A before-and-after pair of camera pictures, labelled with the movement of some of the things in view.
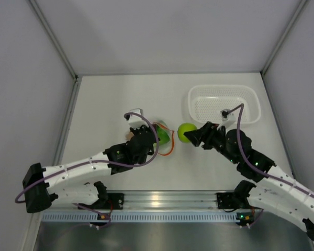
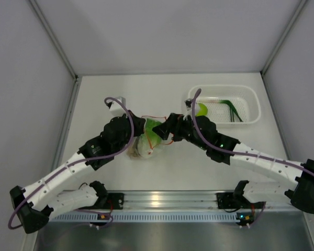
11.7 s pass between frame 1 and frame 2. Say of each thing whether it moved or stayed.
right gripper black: moved
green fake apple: moved
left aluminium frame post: stayed
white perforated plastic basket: stayed
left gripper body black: moved
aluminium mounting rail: stayed
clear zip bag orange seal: moved
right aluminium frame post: stayed
